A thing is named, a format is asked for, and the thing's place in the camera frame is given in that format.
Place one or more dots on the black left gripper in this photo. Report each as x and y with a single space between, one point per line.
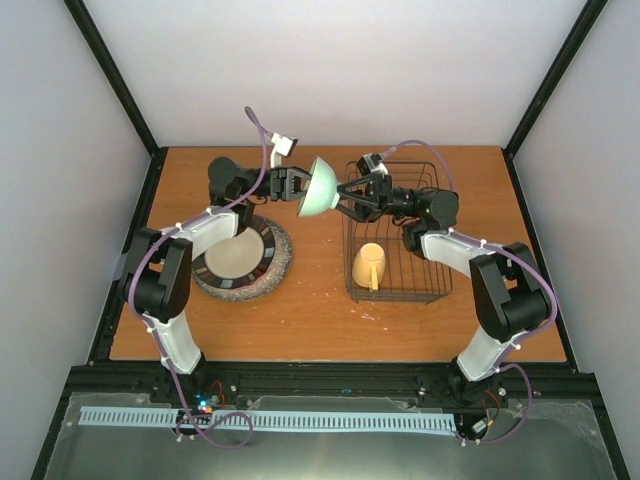
281 183

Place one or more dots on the brown rimmed beige plate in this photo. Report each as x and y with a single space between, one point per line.
237 262

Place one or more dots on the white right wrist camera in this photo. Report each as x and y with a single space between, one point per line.
371 163

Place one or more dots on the speckled grey large plate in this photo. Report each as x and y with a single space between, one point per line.
274 276

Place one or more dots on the yellow mug white inside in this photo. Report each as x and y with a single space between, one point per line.
369 266

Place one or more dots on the dark wire dish rack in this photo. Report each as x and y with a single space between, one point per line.
406 278

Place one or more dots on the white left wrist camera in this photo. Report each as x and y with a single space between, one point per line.
282 147

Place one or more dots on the light green ceramic bowl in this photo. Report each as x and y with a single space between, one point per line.
320 190

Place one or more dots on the light blue slotted cable duct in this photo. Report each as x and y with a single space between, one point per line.
279 421

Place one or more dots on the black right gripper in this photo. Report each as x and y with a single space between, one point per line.
378 197

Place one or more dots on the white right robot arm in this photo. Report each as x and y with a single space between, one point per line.
512 300

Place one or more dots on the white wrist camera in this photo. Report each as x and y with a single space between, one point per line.
371 163
282 147

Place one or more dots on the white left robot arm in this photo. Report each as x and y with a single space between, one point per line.
157 276

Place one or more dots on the black aluminium frame rail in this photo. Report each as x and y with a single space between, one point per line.
421 384

